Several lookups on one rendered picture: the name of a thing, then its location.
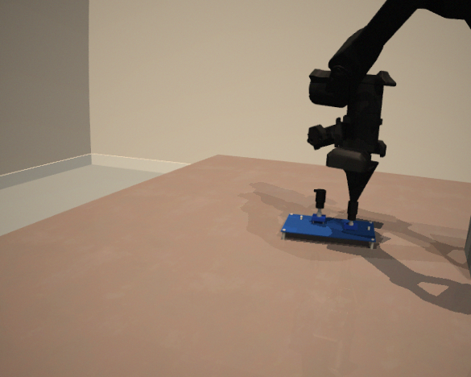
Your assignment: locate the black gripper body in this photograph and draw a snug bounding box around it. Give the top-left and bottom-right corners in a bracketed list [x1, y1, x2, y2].
[326, 110, 386, 173]

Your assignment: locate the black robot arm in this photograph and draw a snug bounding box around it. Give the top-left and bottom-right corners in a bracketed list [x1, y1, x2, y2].
[307, 0, 471, 151]

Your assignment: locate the blue circuit board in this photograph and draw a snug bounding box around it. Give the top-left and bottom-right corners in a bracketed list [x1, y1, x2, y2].
[281, 189, 376, 250]

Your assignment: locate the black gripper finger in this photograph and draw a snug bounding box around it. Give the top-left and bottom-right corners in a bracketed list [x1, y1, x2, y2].
[343, 165, 374, 203]
[366, 160, 378, 184]

